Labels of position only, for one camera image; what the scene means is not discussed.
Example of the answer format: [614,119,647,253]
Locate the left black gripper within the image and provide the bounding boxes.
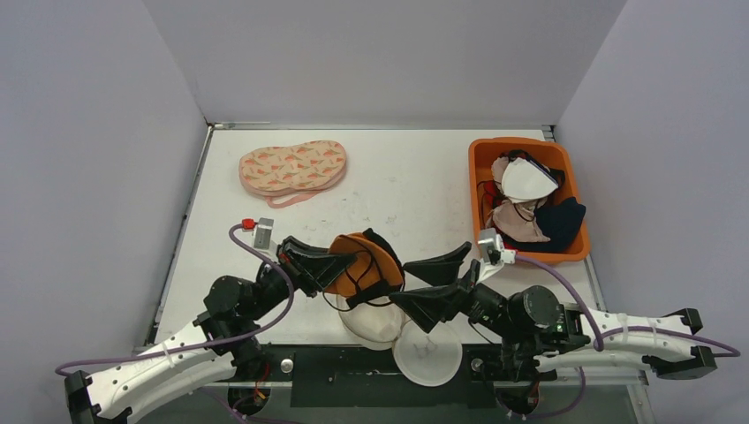
[248,235,359,320]

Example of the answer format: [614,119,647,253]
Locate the orange bra black straps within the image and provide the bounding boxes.
[322,228,406,313]

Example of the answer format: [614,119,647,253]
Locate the round white mesh laundry bag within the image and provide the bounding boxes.
[335,295,463,387]

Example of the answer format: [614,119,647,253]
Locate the floral mesh laundry bag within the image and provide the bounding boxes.
[238,140,348,208]

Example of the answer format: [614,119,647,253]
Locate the beige pink lace bra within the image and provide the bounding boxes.
[486,156,551,243]

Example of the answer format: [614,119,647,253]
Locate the white bra black straps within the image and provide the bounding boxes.
[500,148,568,206]

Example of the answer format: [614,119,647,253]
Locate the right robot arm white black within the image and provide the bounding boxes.
[389,241,717,382]

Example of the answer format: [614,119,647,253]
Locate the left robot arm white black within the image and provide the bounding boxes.
[64,237,357,423]

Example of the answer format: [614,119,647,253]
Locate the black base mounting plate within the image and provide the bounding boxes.
[204,344,557,411]

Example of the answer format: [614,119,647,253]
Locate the navy blue garment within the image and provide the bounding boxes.
[516,197,586,254]

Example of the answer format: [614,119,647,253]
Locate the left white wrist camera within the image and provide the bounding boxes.
[253,217,274,251]

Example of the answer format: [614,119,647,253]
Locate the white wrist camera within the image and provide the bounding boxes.
[477,228,517,283]
[253,217,274,251]

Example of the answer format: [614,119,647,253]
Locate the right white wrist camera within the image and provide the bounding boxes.
[477,228,517,283]

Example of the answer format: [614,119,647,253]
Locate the red black strappy garment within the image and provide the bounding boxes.
[474,180,518,250]

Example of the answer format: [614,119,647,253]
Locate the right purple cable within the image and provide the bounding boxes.
[500,251,741,420]

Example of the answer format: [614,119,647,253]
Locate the purple cable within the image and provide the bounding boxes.
[500,251,741,420]
[55,223,297,424]

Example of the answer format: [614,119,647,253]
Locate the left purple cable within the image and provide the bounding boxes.
[55,223,297,424]

